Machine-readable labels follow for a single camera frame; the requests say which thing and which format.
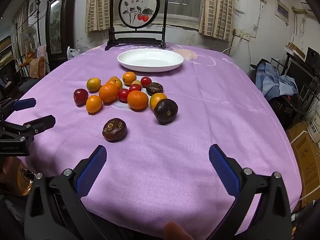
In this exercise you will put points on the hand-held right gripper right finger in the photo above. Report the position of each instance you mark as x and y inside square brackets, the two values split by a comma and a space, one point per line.
[223, 170]

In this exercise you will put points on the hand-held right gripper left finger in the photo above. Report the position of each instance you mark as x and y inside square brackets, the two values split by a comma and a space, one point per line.
[91, 170]

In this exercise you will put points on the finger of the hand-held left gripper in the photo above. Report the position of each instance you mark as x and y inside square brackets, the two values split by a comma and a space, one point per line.
[40, 124]
[25, 103]

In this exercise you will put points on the dark brown round fruit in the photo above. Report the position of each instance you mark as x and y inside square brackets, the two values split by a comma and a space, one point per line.
[114, 130]
[154, 89]

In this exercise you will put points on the dark red plum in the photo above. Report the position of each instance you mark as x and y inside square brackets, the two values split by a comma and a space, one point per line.
[80, 96]

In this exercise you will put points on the small smooth orange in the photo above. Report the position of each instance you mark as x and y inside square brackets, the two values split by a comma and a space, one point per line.
[157, 98]
[94, 104]
[129, 78]

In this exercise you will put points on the yellow orange citrus fruit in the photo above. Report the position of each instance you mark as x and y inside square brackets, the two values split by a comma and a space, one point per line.
[93, 84]

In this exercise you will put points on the orange mandarin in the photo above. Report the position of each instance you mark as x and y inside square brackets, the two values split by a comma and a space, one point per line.
[137, 100]
[116, 80]
[108, 93]

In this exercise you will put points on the red cherry tomato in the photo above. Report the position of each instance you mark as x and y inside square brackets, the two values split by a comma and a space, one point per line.
[123, 95]
[135, 87]
[146, 81]

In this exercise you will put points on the dark purple round fruit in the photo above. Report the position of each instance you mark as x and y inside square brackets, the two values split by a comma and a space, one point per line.
[165, 111]

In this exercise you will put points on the small yellow fruit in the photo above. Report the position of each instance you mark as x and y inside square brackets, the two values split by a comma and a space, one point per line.
[137, 82]

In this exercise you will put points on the white oval plate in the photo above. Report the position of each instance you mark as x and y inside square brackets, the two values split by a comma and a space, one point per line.
[150, 60]

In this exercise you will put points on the person's right hand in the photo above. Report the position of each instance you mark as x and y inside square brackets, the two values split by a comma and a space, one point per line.
[175, 231]

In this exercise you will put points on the orange cushion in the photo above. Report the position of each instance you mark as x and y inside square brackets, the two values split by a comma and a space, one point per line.
[37, 67]

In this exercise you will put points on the purple tablecloth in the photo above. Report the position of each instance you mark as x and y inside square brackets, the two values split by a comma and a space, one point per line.
[200, 110]

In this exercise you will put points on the white standing fan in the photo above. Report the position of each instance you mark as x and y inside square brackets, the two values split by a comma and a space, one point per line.
[31, 35]

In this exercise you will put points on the white plastic bag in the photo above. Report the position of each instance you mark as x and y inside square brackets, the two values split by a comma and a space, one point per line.
[73, 53]

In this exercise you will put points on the cardboard box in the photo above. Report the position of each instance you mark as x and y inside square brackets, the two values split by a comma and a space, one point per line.
[306, 160]

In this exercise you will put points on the black tripod stand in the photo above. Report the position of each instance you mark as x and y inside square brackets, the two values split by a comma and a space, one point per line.
[38, 20]

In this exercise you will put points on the dark wooden cabinet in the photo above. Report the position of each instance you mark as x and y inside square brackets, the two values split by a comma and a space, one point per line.
[58, 25]

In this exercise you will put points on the white bucket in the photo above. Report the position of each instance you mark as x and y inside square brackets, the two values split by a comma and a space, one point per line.
[314, 127]

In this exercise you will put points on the blue clothing pile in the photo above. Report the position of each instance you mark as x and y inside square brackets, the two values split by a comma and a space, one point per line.
[275, 82]

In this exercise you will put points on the black monitor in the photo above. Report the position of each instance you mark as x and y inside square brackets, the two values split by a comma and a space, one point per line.
[298, 76]

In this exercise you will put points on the beige checked curtain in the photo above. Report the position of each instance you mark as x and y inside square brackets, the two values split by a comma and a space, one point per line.
[97, 5]
[216, 10]

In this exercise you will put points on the black speaker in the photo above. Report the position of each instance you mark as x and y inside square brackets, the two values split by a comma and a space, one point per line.
[312, 57]

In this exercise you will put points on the black chair with painted back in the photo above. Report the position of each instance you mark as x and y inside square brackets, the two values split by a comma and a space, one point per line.
[136, 7]

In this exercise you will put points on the window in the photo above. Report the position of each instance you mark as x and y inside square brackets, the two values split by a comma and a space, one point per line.
[185, 2]

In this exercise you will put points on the white wall socket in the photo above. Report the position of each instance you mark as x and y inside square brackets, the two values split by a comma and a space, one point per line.
[242, 35]

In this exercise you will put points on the wall electrical box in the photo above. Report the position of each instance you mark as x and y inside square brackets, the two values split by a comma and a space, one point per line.
[282, 10]

